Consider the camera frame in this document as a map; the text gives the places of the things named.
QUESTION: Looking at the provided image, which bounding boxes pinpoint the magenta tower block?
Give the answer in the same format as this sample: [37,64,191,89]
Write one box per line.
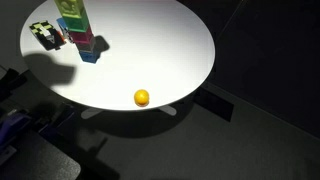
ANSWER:
[68,27,95,46]

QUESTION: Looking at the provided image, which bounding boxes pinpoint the blue soft cube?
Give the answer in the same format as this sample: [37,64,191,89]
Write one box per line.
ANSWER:
[55,17,76,45]

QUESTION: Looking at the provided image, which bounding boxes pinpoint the grey perforated board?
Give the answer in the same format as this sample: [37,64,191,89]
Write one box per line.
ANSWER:
[0,129,82,180]

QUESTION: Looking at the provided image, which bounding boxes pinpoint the yellow-green tower block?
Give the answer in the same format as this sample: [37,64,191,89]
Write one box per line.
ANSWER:
[54,0,86,20]

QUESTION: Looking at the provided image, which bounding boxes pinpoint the purple clamp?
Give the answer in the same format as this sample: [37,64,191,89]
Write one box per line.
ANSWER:
[0,112,32,149]

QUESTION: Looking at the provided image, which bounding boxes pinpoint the black clamp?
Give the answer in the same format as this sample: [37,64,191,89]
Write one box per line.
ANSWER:
[38,102,76,134]

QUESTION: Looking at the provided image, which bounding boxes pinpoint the blue grey tower block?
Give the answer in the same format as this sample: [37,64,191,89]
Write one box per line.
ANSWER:
[78,41,101,65]

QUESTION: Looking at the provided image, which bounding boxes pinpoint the green tower block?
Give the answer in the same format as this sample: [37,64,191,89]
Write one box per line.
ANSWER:
[62,14,90,34]

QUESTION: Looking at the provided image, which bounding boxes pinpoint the yellow ball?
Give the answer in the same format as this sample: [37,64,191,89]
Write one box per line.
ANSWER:
[133,88,150,108]

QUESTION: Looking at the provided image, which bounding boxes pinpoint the dark clamp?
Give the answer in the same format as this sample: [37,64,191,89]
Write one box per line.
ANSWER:
[0,68,28,98]

